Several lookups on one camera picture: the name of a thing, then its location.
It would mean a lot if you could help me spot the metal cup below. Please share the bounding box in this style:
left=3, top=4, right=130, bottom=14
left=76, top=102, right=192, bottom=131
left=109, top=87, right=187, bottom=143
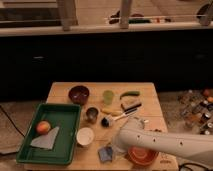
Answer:
left=86, top=107, right=99, bottom=124

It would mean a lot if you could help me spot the white cup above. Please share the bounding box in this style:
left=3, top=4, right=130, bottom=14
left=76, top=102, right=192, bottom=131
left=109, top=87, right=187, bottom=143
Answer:
left=76, top=127, right=94, bottom=147

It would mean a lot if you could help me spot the red apple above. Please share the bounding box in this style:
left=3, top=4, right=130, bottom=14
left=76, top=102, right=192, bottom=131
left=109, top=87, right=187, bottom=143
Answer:
left=36, top=121, right=51, bottom=135

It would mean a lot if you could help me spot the green plastic cup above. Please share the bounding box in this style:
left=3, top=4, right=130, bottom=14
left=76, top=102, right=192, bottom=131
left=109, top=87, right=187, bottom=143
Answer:
left=103, top=90, right=114, bottom=105

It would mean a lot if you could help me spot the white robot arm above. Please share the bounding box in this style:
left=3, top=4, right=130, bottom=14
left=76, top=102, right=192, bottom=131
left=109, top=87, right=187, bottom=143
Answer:
left=111, top=117, right=213, bottom=167

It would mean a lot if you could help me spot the green plastic tray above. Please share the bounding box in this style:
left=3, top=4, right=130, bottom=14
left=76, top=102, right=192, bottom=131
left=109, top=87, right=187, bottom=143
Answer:
left=16, top=103, right=81, bottom=165

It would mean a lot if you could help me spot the grey cloth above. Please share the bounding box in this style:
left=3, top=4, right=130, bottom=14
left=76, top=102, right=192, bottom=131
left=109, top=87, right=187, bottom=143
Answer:
left=30, top=126, right=60, bottom=150

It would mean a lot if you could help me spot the blue sponge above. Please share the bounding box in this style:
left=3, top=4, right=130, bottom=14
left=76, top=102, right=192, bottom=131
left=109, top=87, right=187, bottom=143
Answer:
left=98, top=146, right=113, bottom=163

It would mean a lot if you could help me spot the orange bowl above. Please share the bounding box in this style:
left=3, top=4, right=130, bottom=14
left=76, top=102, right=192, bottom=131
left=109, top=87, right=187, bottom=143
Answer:
left=127, top=147, right=158, bottom=166

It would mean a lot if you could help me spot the yellow banana piece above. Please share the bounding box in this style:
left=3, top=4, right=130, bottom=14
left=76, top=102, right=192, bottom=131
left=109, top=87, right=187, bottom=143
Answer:
left=101, top=108, right=122, bottom=116

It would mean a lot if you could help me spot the black marker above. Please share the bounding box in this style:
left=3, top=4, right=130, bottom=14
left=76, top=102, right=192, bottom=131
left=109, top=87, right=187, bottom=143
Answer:
left=122, top=103, right=142, bottom=112

